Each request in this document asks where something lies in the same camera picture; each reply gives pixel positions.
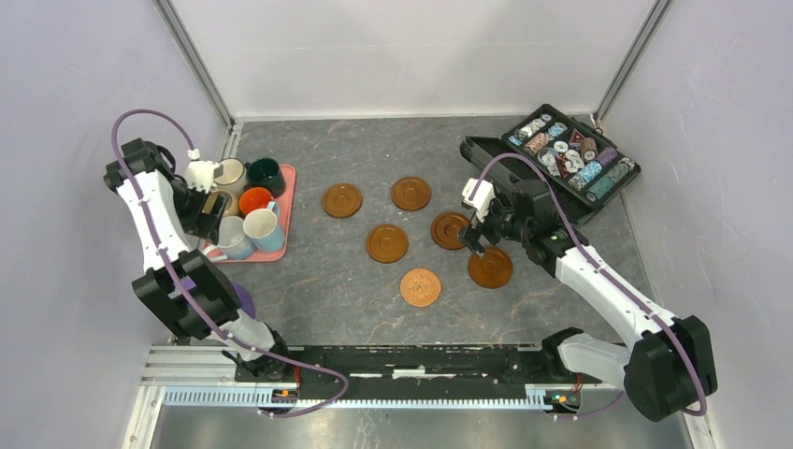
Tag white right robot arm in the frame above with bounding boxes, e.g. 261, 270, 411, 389
459, 179, 718, 422

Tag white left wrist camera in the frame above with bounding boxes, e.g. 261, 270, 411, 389
182, 160, 223, 193

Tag white mug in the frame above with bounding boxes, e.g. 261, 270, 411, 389
202, 216, 256, 262

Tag light blue mug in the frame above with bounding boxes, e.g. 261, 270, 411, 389
243, 201, 286, 253

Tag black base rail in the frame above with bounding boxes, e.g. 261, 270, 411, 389
234, 344, 603, 401

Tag aluminium frame rail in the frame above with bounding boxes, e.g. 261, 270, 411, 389
141, 346, 618, 413

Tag pink tray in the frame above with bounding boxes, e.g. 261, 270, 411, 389
203, 163, 298, 265

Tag woven rattan coaster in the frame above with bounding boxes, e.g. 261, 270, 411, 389
399, 268, 442, 308

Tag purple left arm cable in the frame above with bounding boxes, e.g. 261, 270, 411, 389
110, 109, 350, 419

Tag purple plastic stand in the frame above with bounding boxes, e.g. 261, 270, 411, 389
232, 282, 256, 319

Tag black poker chip case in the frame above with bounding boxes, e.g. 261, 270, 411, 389
459, 104, 642, 225

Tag cream mug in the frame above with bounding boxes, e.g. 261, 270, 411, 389
213, 158, 248, 196

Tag orange mug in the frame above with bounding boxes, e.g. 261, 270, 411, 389
238, 186, 273, 217

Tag beige mug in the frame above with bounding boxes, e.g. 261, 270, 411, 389
202, 189, 240, 218

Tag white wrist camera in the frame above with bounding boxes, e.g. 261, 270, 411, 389
462, 178, 496, 223
182, 160, 223, 193

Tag dark green mug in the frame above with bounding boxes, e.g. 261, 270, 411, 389
246, 157, 286, 198

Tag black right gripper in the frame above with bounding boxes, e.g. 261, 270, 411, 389
456, 191, 531, 258

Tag brown wooden coaster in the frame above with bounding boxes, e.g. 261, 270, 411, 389
322, 183, 363, 219
430, 211, 469, 251
468, 247, 513, 289
391, 177, 432, 211
366, 224, 410, 264

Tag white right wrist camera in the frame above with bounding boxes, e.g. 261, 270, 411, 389
462, 178, 496, 223

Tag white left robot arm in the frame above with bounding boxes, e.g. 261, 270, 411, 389
103, 138, 294, 382

